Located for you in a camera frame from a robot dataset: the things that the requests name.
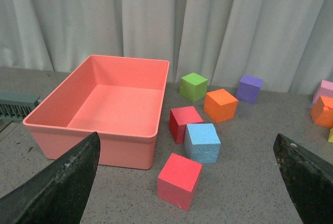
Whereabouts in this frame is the purple foam block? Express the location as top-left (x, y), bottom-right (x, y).
top-left (236, 74), bottom-right (263, 104)

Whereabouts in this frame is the yellow foam block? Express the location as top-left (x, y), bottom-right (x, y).
top-left (328, 128), bottom-right (333, 143)

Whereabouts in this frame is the pink plastic bin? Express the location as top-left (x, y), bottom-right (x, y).
top-left (23, 55), bottom-right (169, 169)

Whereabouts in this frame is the orange foam block right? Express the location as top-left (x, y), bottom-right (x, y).
top-left (311, 96), bottom-right (333, 128)

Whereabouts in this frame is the white curtain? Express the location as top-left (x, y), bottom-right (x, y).
top-left (1, 0), bottom-right (332, 94)

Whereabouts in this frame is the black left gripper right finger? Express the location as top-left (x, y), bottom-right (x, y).
top-left (273, 134), bottom-right (332, 223)

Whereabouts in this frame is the red foam block front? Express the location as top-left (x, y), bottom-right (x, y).
top-left (157, 153), bottom-right (203, 211)

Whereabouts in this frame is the pink foam block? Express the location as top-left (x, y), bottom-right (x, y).
top-left (312, 80), bottom-right (333, 104)

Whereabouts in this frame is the dark red foam block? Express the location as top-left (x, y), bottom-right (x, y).
top-left (169, 106), bottom-right (203, 144)

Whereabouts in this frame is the orange foam block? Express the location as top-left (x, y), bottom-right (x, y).
top-left (311, 96), bottom-right (333, 128)
top-left (203, 89), bottom-right (238, 123)

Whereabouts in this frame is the grey-green slotted rack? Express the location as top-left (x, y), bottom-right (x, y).
top-left (1, 92), bottom-right (40, 123)

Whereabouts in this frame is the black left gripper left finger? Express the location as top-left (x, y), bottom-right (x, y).
top-left (1, 132), bottom-right (100, 223)

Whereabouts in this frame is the light blue foam block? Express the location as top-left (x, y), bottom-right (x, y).
top-left (184, 123), bottom-right (221, 164)

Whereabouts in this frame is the green foam block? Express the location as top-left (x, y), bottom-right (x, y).
top-left (179, 73), bottom-right (208, 102)

